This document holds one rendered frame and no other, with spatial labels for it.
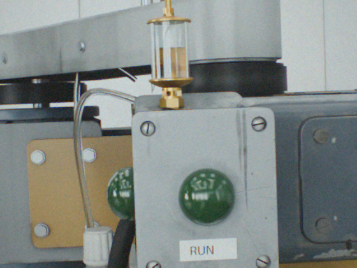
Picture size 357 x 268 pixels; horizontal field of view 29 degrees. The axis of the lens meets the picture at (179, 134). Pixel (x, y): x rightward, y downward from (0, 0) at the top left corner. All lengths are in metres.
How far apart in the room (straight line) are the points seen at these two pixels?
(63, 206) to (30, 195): 0.04
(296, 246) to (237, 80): 0.15
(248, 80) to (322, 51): 5.26
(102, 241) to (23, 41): 0.25
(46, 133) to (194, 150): 0.46
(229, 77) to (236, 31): 0.04
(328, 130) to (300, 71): 5.31
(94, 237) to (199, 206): 0.29
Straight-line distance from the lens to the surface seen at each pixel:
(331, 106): 0.42
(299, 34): 5.74
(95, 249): 0.63
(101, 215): 0.79
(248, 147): 0.36
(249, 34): 0.53
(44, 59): 0.71
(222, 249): 0.36
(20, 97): 0.85
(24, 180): 0.80
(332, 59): 5.80
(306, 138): 0.41
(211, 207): 0.34
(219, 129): 0.35
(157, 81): 0.43
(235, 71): 0.52
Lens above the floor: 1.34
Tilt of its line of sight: 3 degrees down
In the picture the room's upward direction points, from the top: 2 degrees counter-clockwise
